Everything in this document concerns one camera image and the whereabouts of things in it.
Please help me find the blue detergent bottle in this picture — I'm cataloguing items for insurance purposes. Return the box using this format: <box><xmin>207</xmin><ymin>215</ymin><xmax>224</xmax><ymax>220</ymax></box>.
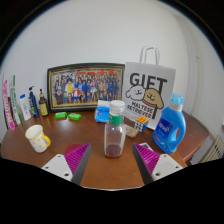
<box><xmin>152</xmin><ymin>93</ymin><xmax>187</xmax><ymax>155</ymax></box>

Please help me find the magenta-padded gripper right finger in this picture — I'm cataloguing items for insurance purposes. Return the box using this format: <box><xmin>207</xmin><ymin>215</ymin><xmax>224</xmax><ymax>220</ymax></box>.
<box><xmin>132</xmin><ymin>143</ymin><xmax>184</xmax><ymax>186</ymax></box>

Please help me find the amber pump bottle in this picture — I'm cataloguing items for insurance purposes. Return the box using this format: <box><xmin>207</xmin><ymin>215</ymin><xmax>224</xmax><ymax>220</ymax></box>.
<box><xmin>38</xmin><ymin>88</ymin><xmax>50</xmax><ymax>117</ymax></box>

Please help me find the small floral pouch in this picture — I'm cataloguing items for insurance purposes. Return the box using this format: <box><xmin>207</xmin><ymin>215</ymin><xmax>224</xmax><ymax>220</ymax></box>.
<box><xmin>125</xmin><ymin>124</ymin><xmax>140</xmax><ymax>139</ymax></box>

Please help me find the framed group photo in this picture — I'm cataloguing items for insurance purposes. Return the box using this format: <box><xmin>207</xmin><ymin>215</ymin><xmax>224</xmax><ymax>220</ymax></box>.
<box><xmin>46</xmin><ymin>62</ymin><xmax>126</xmax><ymax>113</ymax></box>

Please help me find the white paper gift bag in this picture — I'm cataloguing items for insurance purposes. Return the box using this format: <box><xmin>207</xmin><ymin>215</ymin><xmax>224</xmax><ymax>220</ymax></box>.
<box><xmin>121</xmin><ymin>45</ymin><xmax>177</xmax><ymax>131</ymax></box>

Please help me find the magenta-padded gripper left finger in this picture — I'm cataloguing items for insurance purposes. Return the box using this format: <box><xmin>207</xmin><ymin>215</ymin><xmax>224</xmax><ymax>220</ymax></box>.
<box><xmin>40</xmin><ymin>143</ymin><xmax>92</xmax><ymax>186</ymax></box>

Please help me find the blue tissue pack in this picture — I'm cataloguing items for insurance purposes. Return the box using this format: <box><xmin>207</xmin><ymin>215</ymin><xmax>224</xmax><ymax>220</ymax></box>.
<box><xmin>94</xmin><ymin>99</ymin><xmax>112</xmax><ymax>124</ymax></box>

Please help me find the clear green-labelled drink bottle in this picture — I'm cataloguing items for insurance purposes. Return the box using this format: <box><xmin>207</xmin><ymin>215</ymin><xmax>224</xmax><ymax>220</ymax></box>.
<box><xmin>103</xmin><ymin>99</ymin><xmax>128</xmax><ymax>159</ymax></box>

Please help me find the colourful puzzle cube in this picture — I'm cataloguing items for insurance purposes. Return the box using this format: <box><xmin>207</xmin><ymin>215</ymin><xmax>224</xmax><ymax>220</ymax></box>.
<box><xmin>134</xmin><ymin>116</ymin><xmax>150</xmax><ymax>133</ymax></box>

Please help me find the dark blue pump bottle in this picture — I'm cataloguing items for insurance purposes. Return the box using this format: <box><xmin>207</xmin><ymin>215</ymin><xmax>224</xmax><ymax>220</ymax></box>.
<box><xmin>27</xmin><ymin>85</ymin><xmax>40</xmax><ymax>119</ymax></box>

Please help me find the white remote control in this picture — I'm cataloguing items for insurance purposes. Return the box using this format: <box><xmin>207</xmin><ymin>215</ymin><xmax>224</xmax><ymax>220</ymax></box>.
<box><xmin>139</xmin><ymin>142</ymin><xmax>154</xmax><ymax>151</ymax></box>

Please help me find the white radiator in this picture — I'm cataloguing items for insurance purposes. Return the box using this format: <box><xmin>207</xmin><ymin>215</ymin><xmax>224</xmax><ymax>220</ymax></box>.
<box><xmin>199</xmin><ymin>134</ymin><xmax>224</xmax><ymax>164</ymax></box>

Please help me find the tall pink box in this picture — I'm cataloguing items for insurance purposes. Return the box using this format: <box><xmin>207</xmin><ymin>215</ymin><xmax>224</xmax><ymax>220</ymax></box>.
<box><xmin>1</xmin><ymin>79</ymin><xmax>17</xmax><ymax>132</ymax></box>

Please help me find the white mug with yellow handle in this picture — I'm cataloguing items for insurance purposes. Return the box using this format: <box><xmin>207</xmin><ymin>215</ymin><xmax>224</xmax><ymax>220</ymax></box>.
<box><xmin>24</xmin><ymin>124</ymin><xmax>52</xmax><ymax>154</ymax></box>

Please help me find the white bottle with blue cap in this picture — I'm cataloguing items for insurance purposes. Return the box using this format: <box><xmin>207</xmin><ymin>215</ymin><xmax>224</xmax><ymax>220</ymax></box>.
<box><xmin>19</xmin><ymin>93</ymin><xmax>32</xmax><ymax>122</ymax></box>

